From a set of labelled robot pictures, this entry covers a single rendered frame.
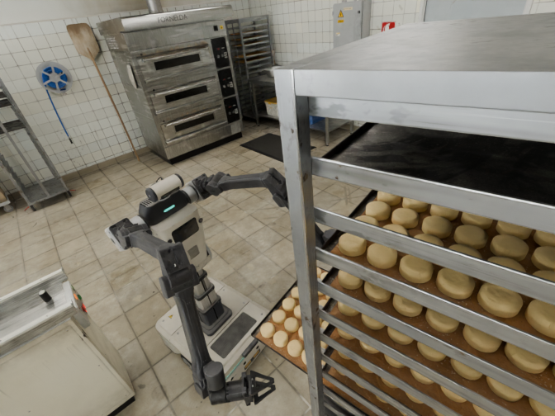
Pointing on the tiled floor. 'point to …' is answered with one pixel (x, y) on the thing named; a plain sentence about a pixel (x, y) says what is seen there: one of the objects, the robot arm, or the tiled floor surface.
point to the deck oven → (177, 78)
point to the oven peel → (90, 48)
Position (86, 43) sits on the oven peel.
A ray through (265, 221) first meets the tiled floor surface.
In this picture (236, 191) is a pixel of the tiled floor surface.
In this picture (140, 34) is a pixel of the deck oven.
